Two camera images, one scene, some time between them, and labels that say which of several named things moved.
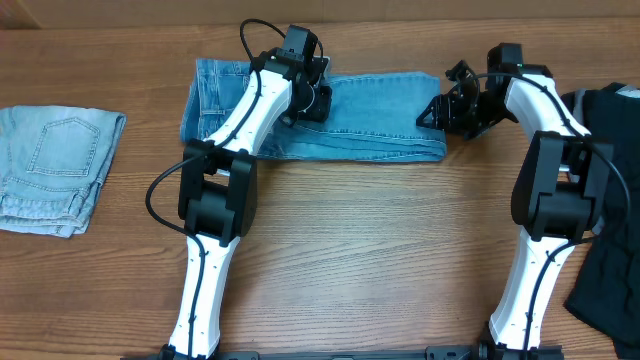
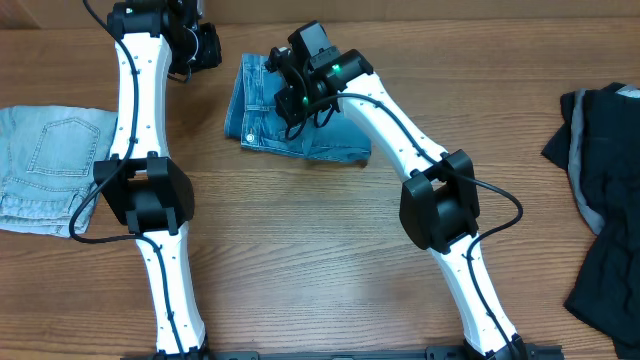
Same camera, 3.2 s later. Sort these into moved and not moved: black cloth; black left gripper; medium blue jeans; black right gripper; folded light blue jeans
Moved: black left gripper; black right gripper; medium blue jeans
Not moved: folded light blue jeans; black cloth
